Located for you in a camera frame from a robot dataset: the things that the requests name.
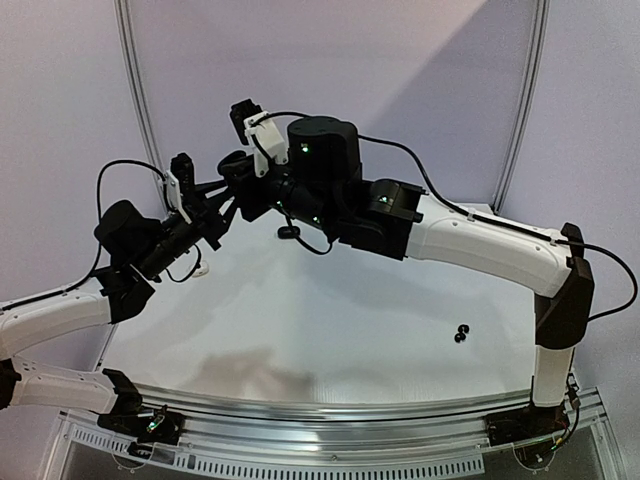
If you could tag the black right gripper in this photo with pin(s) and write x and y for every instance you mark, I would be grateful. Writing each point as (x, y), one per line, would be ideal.
(251, 190)

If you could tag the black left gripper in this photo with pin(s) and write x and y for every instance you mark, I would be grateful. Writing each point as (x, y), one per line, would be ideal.
(206, 215)

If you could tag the black oval charging case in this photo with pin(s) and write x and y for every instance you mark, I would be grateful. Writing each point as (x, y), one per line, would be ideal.
(288, 232)

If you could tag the white earbud charging case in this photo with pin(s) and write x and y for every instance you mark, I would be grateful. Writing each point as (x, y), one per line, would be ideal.
(202, 270)

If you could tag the black glossy charging case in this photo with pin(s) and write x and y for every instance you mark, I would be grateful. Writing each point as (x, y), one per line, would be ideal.
(235, 167)

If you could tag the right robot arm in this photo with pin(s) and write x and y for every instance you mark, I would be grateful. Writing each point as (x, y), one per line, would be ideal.
(312, 172)

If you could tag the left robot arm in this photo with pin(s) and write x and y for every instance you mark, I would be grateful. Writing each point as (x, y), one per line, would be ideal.
(140, 249)

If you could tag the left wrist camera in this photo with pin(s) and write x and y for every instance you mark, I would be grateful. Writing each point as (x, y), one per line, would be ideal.
(178, 186)

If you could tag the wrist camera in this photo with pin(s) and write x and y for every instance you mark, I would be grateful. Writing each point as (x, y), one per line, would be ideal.
(178, 186)
(261, 134)

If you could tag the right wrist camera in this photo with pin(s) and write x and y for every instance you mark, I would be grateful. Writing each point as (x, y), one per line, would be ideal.
(261, 134)

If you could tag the aluminium frame post left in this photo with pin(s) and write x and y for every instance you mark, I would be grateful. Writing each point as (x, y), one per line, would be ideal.
(124, 19)

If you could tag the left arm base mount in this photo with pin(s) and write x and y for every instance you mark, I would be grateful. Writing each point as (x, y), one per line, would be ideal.
(148, 425)

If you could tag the aluminium front rail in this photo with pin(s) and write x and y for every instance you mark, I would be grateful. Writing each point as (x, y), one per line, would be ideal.
(243, 439)

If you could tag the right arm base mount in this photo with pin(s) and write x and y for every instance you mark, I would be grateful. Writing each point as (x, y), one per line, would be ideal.
(524, 423)

